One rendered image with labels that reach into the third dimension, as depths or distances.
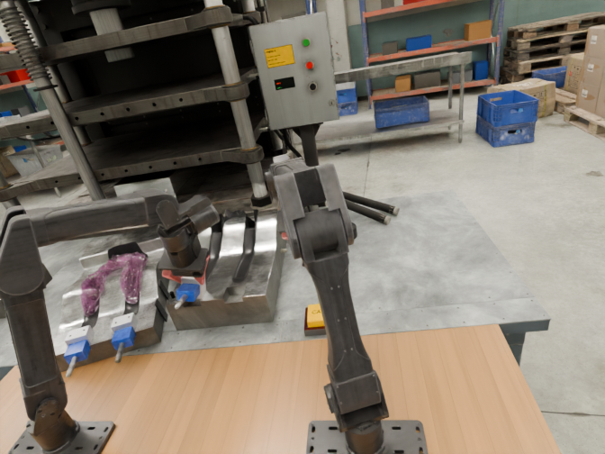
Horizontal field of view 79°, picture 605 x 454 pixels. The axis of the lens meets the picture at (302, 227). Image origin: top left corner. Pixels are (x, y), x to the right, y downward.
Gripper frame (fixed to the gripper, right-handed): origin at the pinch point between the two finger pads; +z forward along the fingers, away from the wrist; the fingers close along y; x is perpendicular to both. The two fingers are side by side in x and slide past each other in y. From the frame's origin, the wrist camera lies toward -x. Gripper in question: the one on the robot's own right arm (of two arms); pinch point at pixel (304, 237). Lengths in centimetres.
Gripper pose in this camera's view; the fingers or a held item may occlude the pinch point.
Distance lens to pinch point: 96.8
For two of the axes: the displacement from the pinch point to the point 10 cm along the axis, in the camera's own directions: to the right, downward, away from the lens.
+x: 0.4, 8.3, -5.6
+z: 1.8, 5.4, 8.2
